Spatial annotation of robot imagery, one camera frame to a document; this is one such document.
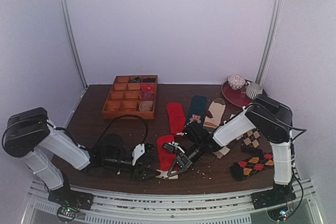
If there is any right aluminium frame post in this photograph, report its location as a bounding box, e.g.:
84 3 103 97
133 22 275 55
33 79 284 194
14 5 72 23
255 0 283 85

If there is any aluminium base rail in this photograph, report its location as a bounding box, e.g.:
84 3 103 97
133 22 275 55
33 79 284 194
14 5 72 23
19 179 327 223

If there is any beige argyle sock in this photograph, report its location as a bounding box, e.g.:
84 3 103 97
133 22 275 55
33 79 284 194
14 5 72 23
240 129 261 152

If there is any black cable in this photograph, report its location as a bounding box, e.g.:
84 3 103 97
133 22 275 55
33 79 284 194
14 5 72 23
285 126 308 209
94 114 149 151

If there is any black striped rolled sock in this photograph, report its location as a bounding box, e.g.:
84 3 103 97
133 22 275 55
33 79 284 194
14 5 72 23
129 77 142 83

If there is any beige striped sock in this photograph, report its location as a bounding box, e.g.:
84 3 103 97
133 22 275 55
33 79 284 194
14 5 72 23
203 98 226 132

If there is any teal reindeer sock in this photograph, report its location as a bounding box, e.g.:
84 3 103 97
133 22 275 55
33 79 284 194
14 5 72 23
185 95 207 126

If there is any left aluminium frame post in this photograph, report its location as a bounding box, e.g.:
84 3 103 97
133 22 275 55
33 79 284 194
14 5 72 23
60 0 88 89

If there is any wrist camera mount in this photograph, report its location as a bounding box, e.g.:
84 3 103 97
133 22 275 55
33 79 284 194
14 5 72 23
168 142 185 154
132 143 145 166

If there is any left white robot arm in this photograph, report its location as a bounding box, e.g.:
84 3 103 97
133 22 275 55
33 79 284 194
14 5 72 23
2 107 160 205

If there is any red rolled sock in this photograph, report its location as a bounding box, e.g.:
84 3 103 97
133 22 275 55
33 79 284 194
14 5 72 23
140 83 156 92

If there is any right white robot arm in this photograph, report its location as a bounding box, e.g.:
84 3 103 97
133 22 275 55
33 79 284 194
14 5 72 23
162 95 293 204

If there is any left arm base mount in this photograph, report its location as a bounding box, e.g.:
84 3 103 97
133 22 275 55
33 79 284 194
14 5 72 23
48 190 94 222

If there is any striped grey cup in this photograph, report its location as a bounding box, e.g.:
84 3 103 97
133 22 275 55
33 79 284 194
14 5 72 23
246 82 263 100

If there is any beige rolled sock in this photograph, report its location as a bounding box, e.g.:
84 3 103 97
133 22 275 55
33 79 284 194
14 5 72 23
139 101 154 112

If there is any left black cable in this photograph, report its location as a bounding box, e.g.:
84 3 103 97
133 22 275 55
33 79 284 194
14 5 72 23
94 114 149 151

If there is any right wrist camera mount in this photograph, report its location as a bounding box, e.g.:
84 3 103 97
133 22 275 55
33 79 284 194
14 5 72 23
168 142 185 154

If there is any white patterned bowl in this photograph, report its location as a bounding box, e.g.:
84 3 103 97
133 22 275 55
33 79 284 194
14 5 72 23
227 74 246 90

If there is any black orange argyle sock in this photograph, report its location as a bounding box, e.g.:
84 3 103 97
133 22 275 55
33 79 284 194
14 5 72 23
229 149 274 182

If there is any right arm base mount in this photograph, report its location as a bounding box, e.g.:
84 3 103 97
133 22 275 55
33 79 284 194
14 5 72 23
251 184 296 222

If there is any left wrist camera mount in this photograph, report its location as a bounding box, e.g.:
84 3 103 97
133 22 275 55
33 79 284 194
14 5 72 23
132 143 145 166

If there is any right black cable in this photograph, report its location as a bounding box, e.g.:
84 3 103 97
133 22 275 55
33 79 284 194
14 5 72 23
285 126 308 209

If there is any aluminium frame post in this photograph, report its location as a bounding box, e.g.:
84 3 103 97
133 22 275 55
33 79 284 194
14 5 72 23
60 0 88 89
255 0 283 85

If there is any beige brown sock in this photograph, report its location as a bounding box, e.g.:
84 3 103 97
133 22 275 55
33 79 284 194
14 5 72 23
214 125 237 159

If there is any wooden compartment tray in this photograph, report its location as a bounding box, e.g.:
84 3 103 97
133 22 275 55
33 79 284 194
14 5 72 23
102 75 158 120

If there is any red round plate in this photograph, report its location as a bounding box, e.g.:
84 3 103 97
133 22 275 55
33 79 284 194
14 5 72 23
221 80 252 108

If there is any red sock with beige toe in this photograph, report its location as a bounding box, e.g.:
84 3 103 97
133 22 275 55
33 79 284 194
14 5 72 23
156 135 178 179

